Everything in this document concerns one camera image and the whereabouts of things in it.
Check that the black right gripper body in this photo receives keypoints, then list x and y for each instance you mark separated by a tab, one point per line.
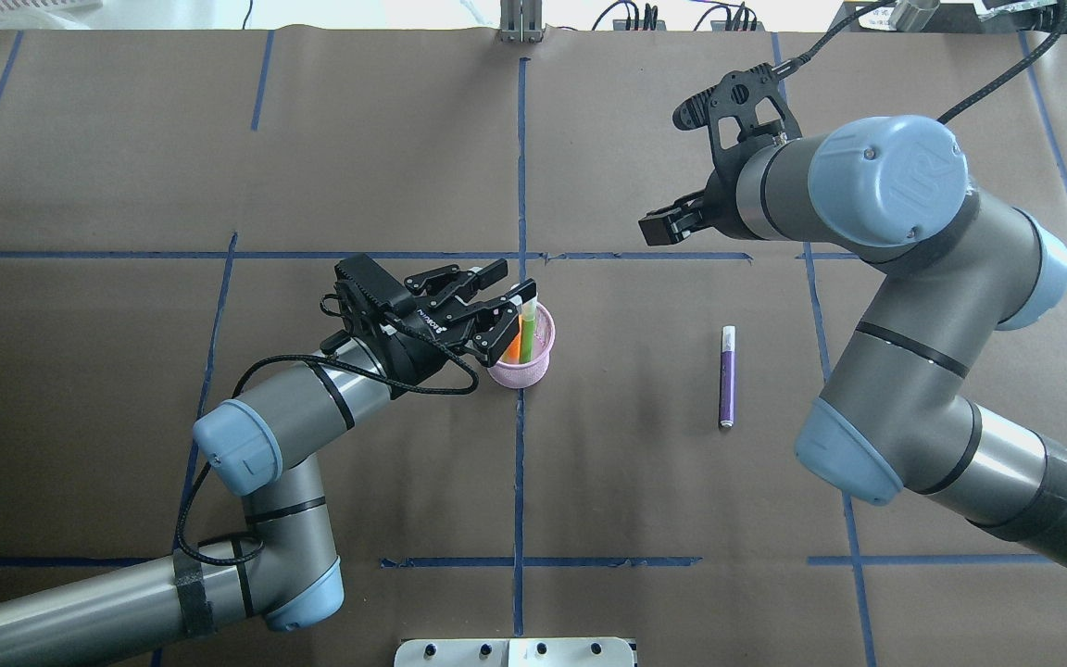
717	209

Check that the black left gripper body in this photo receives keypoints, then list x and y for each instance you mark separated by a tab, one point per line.
413	346

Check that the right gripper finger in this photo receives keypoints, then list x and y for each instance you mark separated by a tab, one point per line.
672	224

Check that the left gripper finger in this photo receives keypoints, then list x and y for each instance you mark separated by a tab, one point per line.
452	281
484	330

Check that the green highlighter pen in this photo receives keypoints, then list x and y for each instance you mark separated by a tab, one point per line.
529	323

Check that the purple highlighter pen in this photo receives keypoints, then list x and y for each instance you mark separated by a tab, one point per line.
727	377

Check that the orange highlighter pen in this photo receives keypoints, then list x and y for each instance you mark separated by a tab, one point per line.
512	355

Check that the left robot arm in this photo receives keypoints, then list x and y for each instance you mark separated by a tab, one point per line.
253	536

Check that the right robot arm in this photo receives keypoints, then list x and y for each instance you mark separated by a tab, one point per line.
958	265

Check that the pink mesh pen holder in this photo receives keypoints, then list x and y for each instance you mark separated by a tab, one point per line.
524	375

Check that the small metal cup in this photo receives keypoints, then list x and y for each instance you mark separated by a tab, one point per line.
911	15

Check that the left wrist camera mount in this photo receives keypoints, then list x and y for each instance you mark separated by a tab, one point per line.
368	299

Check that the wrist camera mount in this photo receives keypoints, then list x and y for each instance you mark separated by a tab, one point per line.
743	113
368	299

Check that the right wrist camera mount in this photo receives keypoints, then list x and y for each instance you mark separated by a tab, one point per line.
743	113

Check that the aluminium frame post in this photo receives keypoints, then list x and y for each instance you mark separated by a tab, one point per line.
521	21

